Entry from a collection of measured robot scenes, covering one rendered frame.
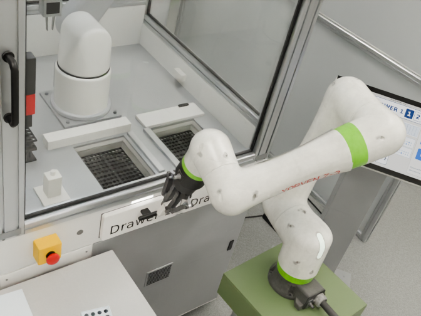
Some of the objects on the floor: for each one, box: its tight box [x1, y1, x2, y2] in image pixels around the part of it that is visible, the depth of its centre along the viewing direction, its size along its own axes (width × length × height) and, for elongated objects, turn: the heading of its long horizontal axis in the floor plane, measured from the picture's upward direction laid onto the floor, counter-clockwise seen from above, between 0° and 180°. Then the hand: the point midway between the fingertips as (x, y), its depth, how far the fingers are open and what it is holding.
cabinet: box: [0, 203, 248, 316], centre depth 242 cm, size 95×103×80 cm
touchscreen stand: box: [271, 166, 387, 288], centre depth 254 cm, size 50×45×102 cm
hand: (165, 208), depth 169 cm, fingers closed
